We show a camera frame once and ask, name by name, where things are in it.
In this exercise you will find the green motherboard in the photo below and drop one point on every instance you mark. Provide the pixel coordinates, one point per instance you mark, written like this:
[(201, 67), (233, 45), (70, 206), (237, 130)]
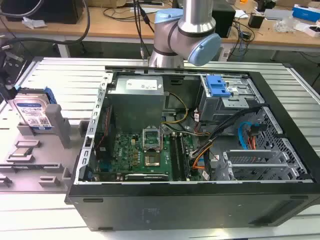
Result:
[(125, 152)]

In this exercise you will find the blue plastic bay latch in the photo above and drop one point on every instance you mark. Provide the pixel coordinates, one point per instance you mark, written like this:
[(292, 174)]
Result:
[(217, 86)]

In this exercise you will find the black upright box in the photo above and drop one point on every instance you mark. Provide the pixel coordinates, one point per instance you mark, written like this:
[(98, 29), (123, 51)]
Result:
[(225, 20)]

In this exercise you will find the hard disk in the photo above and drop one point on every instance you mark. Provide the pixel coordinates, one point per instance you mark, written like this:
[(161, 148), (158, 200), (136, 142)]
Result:
[(30, 110)]

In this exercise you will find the large black box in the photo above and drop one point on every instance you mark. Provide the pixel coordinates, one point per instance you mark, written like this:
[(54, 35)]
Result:
[(50, 12)]

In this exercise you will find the black graphics card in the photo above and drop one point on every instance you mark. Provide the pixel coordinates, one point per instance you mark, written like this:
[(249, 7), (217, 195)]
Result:
[(147, 177)]

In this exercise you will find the black case fan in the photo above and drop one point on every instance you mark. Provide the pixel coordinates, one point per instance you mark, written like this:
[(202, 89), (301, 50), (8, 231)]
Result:
[(103, 140)]

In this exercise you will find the small black box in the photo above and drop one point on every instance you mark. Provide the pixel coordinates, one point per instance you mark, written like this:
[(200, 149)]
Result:
[(256, 21)]

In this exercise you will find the grey metal disk bay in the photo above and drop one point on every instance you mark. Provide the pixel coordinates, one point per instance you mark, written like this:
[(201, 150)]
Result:
[(225, 107)]

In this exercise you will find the wooden workbench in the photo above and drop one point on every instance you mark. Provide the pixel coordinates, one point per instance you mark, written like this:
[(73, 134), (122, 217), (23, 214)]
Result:
[(112, 27)]

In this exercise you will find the metal expansion slot brackets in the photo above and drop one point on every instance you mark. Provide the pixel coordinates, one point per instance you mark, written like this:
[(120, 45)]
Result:
[(252, 166)]

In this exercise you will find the blue cardboard box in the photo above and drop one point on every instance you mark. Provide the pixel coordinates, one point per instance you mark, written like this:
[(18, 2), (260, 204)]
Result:
[(307, 12)]

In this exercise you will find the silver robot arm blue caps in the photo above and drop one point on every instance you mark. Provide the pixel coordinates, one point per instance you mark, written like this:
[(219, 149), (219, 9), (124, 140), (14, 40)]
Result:
[(197, 20)]

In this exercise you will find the clear plastic bags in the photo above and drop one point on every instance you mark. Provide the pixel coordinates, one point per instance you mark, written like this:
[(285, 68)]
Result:
[(286, 25)]

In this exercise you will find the CPU socket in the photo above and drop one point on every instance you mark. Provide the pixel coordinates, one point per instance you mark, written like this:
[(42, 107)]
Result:
[(152, 160)]

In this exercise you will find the silver CPU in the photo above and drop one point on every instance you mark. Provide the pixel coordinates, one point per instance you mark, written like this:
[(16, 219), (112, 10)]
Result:
[(23, 151)]

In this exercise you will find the white tray black insert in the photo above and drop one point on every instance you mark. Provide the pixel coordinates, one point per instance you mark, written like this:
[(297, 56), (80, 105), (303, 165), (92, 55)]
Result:
[(311, 31)]

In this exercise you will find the flat grey box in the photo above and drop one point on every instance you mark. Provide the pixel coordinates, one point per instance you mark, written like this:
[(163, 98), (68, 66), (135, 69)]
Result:
[(278, 14)]

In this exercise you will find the grey parts rack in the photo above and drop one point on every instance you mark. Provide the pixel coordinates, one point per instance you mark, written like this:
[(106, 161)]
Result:
[(50, 160)]

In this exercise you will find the grey power supply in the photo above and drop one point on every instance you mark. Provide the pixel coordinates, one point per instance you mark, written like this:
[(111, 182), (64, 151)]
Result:
[(135, 105)]

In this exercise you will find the brown cardboard box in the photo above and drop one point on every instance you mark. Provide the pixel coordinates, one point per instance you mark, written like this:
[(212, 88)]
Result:
[(105, 2)]

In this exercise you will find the black RAM slot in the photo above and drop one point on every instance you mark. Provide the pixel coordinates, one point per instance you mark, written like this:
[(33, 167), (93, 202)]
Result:
[(175, 157)]

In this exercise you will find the black PC case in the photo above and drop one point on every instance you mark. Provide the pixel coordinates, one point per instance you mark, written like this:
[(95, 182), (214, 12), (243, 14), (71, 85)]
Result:
[(175, 210)]

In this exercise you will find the RAM stick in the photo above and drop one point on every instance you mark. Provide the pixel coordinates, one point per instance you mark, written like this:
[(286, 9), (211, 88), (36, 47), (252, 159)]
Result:
[(185, 160)]

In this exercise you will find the crumpled white paper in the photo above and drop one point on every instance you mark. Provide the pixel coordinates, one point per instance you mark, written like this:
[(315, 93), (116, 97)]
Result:
[(33, 23)]

